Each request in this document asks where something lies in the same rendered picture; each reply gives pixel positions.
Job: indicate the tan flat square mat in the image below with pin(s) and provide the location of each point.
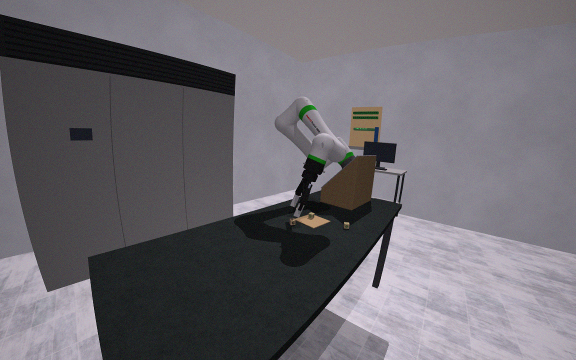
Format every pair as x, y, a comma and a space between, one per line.
312, 222

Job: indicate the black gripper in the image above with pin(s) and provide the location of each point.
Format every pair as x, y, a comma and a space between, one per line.
303, 190

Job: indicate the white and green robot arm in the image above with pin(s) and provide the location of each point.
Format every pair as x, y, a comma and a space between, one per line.
325, 147

